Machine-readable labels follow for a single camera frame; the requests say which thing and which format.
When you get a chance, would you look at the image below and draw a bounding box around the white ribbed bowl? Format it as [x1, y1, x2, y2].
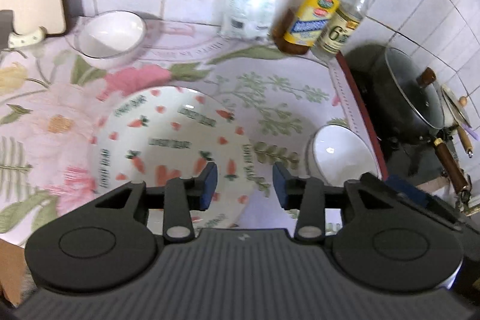
[305, 125, 382, 187]
[73, 10, 147, 70]

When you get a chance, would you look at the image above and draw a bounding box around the pink rabbit carrot plate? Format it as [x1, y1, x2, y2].
[89, 86, 255, 229]

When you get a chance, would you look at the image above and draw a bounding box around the black wok with glass lid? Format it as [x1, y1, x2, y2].
[345, 44, 471, 193]

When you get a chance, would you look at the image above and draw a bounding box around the white vinegar bottle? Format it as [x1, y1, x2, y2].
[312, 0, 372, 62]

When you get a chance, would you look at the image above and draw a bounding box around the floral tablecloth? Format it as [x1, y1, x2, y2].
[1, 20, 373, 246]

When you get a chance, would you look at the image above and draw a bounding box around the cooking wine bottle yellow label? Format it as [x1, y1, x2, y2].
[272, 0, 341, 55]

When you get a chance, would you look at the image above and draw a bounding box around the white salt bag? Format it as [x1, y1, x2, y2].
[220, 0, 280, 41]

